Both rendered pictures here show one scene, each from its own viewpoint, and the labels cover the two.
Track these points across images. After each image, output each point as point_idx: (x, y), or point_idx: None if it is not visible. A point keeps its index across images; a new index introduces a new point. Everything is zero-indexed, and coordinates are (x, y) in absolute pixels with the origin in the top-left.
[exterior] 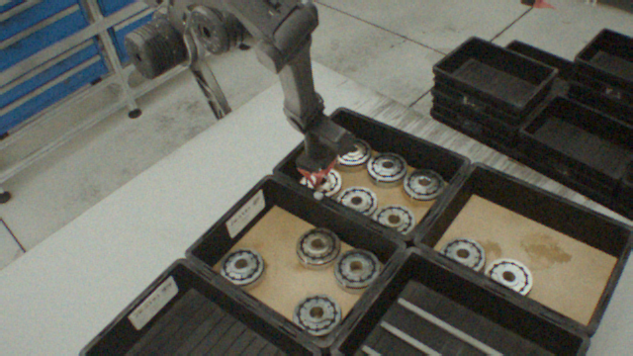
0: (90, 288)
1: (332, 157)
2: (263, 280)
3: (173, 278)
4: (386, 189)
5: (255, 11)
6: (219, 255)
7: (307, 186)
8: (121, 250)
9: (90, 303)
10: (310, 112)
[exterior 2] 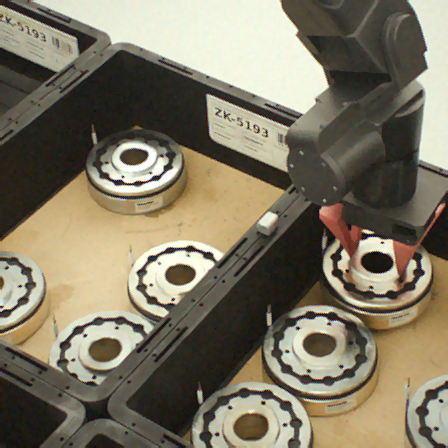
0: (194, 28)
1: (377, 224)
2: (115, 213)
3: (80, 49)
4: (402, 439)
5: None
6: (177, 133)
7: (305, 204)
8: (285, 49)
9: (160, 36)
10: (306, 21)
